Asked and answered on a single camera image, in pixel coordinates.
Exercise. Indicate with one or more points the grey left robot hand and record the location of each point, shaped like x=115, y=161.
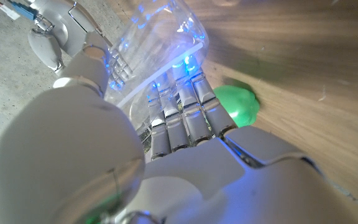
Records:
x=197, y=174

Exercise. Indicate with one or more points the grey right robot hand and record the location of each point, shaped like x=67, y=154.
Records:
x=64, y=25

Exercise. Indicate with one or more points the green toy pepper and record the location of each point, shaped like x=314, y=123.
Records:
x=239, y=104

